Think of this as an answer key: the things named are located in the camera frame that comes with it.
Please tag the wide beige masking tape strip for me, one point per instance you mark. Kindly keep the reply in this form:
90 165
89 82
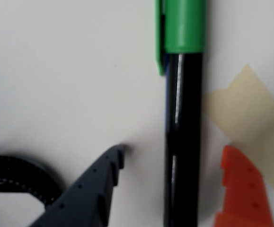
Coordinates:
252 113

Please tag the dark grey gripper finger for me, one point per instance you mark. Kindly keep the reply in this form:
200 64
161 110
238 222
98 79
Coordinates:
80 201

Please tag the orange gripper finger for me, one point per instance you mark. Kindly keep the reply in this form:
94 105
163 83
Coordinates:
243 194

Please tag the green capped black marker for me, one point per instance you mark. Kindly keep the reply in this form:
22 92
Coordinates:
184 118

